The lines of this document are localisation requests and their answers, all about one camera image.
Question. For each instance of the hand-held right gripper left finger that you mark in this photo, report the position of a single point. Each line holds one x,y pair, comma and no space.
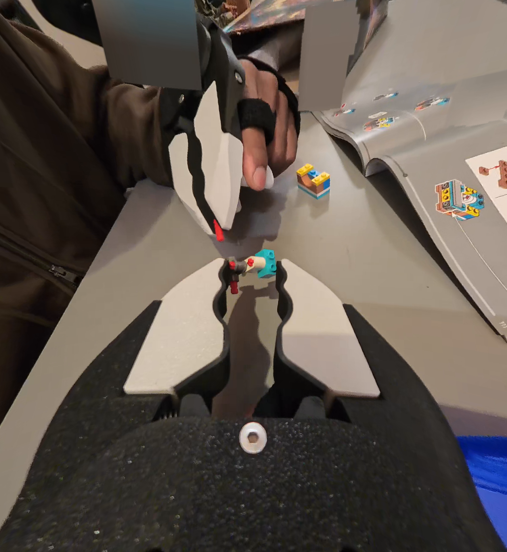
180,340

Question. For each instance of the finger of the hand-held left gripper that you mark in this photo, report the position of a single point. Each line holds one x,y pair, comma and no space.
184,172
225,172

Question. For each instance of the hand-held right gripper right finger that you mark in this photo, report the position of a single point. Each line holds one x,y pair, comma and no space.
326,340

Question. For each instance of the red toy pin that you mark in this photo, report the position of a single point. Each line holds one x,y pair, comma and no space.
218,230

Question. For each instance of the small toy brick assembly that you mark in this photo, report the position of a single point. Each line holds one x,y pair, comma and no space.
265,263

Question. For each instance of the person's left forearm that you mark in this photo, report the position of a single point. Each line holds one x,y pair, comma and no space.
137,129

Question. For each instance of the person's left hand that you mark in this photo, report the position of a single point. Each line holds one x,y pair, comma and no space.
257,164

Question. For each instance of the printed cardboard toy box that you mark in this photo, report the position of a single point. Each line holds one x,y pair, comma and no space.
270,15

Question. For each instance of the colourful toy brick build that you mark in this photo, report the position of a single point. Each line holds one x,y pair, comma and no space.
313,183

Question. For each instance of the grey instruction booklet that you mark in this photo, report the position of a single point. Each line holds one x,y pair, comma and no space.
451,258

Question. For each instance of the person's brown jacket torso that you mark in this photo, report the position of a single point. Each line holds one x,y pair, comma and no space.
29,194

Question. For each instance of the blue plastic bin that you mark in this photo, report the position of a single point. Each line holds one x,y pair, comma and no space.
503,496

